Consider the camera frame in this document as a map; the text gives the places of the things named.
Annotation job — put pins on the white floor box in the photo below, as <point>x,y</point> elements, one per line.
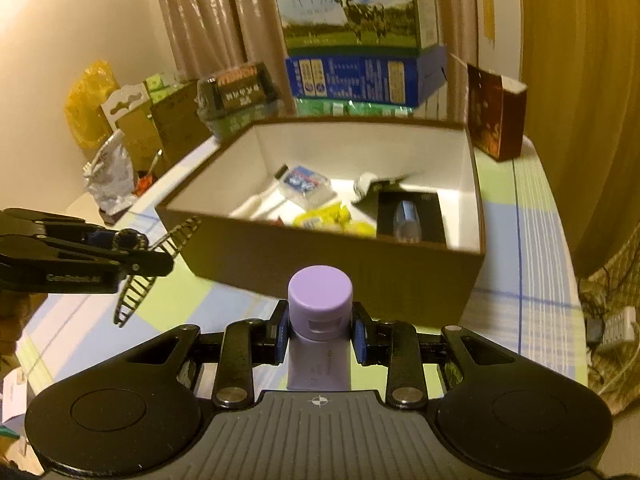
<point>12,395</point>

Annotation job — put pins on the purple tube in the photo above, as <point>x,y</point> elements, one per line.
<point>320,290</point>

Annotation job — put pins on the blue label clear packet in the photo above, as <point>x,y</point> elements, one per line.
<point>305,182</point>

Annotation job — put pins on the beige curtain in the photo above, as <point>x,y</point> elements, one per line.
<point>210,10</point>

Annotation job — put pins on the white cardboard carrier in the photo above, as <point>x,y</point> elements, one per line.
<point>122,110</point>

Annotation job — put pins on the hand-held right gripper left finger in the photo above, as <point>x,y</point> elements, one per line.
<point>282,330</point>

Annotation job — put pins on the yellow curtain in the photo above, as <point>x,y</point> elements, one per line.
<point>585,110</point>

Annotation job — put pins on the green tissue packs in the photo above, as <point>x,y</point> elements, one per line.
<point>162,85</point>

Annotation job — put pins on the yellow plastic bag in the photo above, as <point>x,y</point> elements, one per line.
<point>87,105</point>

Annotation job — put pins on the dark purple tray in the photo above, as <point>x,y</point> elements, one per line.
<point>109,217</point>

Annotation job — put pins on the white power strip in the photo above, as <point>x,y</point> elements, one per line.
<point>619,330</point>

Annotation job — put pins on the desktop with checked tablecloth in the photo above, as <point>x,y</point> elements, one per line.
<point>525,260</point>

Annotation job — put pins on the silver foil bag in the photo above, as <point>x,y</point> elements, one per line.
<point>112,175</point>

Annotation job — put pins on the yellow packet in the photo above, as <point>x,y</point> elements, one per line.
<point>320,217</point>

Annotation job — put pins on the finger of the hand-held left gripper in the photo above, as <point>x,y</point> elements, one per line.
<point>140,264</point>
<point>60,227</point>

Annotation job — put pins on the black product box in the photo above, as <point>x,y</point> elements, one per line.
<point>430,220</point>

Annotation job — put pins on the brown cardboard storage box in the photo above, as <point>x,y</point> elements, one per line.
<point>175,125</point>

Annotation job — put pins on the yellow paper strip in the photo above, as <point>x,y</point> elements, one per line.
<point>487,10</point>

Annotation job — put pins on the green cow print milk carton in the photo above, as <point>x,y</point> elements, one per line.
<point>350,5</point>

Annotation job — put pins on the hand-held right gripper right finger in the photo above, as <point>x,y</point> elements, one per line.
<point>359,332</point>

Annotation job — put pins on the quilted wicker chair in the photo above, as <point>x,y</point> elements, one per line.
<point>615,280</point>

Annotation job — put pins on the white toothbrush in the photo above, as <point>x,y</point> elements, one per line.
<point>255,205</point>

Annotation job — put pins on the black power adapter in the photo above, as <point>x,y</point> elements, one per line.
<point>594,331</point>

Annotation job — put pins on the dark red paper box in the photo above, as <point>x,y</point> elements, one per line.
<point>492,110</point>

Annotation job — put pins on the blue printed carton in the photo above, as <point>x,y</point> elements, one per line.
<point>360,77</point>

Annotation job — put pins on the plastic wrapped dark food pack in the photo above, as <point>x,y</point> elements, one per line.
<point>240,95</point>

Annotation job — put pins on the green drink pack carton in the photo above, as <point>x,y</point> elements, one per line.
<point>350,108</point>

